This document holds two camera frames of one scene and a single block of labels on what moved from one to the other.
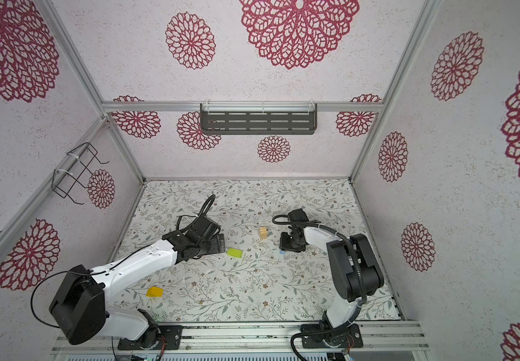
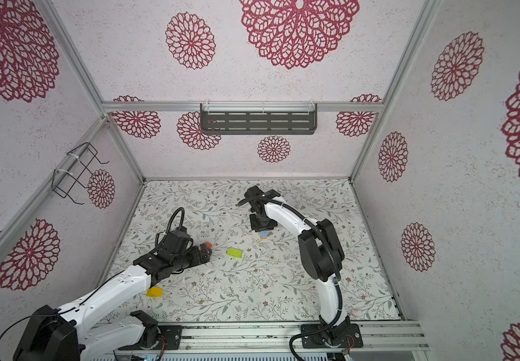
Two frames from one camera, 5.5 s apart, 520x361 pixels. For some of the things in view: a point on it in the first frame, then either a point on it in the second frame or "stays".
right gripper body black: x=288 y=242 to x=259 y=226
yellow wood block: x=154 y=292 stays
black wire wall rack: x=84 y=157 stays
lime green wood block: x=234 y=253 stays
